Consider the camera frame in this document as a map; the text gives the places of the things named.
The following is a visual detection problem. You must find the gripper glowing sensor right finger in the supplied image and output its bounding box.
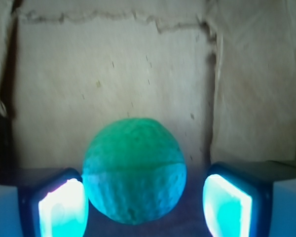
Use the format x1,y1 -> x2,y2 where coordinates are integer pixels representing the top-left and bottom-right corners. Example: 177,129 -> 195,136
202,161 -> 296,237

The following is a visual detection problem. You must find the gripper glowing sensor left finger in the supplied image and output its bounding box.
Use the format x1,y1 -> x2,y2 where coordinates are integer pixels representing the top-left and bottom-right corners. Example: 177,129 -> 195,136
0,168 -> 89,237

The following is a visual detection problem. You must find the green textured ball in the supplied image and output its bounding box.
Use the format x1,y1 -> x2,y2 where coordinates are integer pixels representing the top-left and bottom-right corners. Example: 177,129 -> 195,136
82,118 -> 187,225

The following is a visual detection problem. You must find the brown paper bag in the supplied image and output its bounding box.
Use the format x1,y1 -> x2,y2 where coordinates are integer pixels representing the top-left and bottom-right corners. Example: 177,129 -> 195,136
0,0 -> 296,171

